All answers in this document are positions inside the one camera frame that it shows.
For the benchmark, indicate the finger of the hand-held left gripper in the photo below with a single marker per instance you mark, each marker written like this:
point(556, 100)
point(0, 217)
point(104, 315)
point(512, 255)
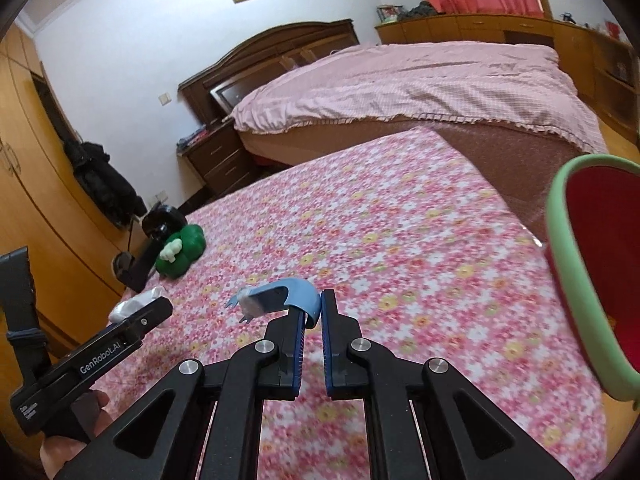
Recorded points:
point(145, 320)

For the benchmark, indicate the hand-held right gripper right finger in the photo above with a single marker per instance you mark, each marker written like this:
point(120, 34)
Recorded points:
point(327, 345)

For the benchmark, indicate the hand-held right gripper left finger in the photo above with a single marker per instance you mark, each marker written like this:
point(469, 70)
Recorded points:
point(299, 355)

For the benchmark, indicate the white plastic wrapper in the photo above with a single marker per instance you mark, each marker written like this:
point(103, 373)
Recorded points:
point(132, 305)

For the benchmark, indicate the light blue plastic piece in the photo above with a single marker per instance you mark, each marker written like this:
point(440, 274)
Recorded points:
point(295, 295)

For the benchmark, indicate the red bin with green rim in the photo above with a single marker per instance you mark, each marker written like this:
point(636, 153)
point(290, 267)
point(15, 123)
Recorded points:
point(595, 240)

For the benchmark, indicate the person's left hand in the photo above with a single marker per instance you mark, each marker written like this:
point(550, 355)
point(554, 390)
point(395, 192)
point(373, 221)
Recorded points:
point(60, 455)

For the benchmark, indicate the green plush toy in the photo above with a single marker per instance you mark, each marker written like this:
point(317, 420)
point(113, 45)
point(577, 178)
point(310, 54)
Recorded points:
point(182, 250)

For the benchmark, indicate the pink floral tablecloth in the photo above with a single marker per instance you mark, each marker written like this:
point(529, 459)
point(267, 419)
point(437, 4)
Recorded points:
point(400, 260)

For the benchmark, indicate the black jacket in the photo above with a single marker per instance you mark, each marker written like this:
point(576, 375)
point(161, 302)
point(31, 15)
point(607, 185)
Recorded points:
point(105, 185)

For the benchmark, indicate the wooden wardrobe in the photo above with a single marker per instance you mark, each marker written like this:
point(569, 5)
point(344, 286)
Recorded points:
point(45, 200)

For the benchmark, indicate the dark wooden nightstand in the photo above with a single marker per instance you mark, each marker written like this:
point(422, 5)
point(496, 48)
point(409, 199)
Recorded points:
point(222, 165)

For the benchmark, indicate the books on nightstand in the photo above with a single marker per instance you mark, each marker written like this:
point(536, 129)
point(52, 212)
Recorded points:
point(192, 137)

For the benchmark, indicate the pink checked bed blanket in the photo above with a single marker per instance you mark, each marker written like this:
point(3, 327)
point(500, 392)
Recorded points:
point(425, 90)

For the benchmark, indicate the dark wooden headboard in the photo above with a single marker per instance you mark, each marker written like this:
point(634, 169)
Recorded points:
point(250, 60)

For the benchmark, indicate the dark clothes pile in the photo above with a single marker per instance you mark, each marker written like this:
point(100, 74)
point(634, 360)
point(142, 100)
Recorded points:
point(425, 10)

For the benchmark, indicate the wooden cabinet unit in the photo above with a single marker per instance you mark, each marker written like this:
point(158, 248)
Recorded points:
point(575, 50)

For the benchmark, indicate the glass item in shelf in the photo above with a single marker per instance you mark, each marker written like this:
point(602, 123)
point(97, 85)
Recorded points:
point(621, 71)

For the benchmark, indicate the small black item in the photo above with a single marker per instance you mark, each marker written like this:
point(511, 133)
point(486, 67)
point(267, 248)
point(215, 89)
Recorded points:
point(567, 17)

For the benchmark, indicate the red jug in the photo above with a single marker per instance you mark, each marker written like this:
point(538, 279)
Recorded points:
point(612, 28)

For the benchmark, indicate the white light switch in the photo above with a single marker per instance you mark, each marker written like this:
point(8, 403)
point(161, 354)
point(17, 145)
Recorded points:
point(164, 99)

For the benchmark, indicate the small picture frame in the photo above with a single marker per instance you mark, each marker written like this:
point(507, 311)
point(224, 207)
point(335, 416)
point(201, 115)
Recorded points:
point(390, 14)

